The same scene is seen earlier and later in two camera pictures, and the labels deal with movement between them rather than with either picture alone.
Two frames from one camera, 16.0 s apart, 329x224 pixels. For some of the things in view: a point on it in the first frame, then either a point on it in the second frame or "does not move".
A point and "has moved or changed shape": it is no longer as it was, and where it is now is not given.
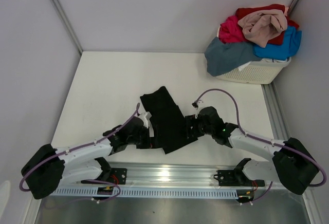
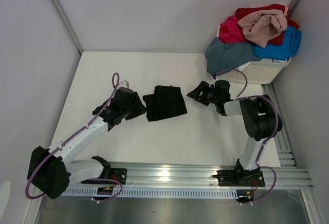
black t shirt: x=168 y=119 has moved or changed shape
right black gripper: x=192 y=120 to x=194 y=94
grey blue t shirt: x=225 y=58 does not move
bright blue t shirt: x=288 y=49 does not move
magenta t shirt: x=231 y=31 does not move
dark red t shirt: x=277 y=40 does not move
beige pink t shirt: x=262 y=26 does not move
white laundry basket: x=256 y=72 does not move
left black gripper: x=147 y=144 to x=140 y=109
